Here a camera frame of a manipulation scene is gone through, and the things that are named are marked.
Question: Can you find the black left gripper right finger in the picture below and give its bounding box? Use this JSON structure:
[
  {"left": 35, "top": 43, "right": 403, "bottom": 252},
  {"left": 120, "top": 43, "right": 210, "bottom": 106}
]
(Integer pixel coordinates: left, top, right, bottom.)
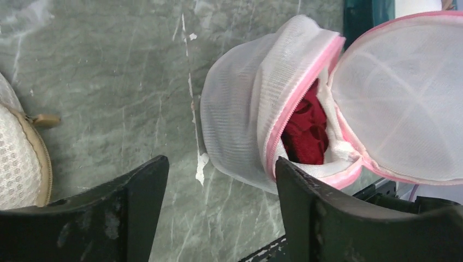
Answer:
[{"left": 275, "top": 158, "right": 462, "bottom": 261}]

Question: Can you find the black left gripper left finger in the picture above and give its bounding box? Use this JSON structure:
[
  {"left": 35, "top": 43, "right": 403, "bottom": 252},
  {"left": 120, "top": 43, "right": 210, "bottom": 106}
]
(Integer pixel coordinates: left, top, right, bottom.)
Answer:
[{"left": 1, "top": 155, "right": 169, "bottom": 261}]

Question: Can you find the red and navy bra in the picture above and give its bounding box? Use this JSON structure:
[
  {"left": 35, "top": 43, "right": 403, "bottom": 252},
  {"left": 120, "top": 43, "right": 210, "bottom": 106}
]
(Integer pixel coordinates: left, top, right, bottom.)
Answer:
[{"left": 281, "top": 80, "right": 329, "bottom": 165}]

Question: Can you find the beige mesh laundry bag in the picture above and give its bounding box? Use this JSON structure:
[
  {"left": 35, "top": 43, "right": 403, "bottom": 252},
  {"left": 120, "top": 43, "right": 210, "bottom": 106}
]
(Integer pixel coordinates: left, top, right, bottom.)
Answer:
[{"left": 1, "top": 76, "right": 61, "bottom": 210}]

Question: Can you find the pink rimmed mesh laundry bag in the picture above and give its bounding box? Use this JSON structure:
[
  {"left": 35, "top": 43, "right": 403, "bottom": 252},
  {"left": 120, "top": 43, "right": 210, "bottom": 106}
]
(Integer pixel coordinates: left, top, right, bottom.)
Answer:
[{"left": 200, "top": 11, "right": 462, "bottom": 193}]

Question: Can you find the teal plastic basin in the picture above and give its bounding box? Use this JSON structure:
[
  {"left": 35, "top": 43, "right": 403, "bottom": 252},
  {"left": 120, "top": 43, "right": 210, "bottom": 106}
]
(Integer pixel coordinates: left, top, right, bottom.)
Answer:
[{"left": 343, "top": 0, "right": 395, "bottom": 50}]

